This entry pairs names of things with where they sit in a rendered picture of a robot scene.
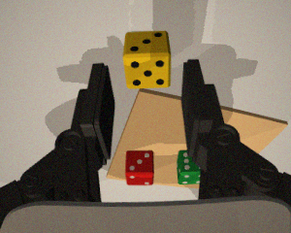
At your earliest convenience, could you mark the orange mat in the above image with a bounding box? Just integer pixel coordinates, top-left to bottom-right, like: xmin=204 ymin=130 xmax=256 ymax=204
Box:
xmin=107 ymin=88 xmax=288 ymax=188

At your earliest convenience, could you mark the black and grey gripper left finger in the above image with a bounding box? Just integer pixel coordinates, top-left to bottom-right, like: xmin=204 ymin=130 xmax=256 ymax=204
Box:
xmin=0 ymin=63 xmax=115 ymax=227

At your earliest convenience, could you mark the red die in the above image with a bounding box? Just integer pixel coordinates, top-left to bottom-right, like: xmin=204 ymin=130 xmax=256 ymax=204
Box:
xmin=125 ymin=150 xmax=154 ymax=185

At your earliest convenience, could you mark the yellow die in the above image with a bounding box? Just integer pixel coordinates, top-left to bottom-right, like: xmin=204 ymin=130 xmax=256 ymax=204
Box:
xmin=123 ymin=31 xmax=171 ymax=89

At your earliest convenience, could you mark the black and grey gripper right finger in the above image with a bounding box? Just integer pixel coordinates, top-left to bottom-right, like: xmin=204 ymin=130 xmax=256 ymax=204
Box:
xmin=181 ymin=59 xmax=291 ymax=207

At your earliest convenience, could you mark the green die with white pips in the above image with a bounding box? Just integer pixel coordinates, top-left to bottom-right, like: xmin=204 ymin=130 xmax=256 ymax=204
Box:
xmin=177 ymin=150 xmax=201 ymax=184

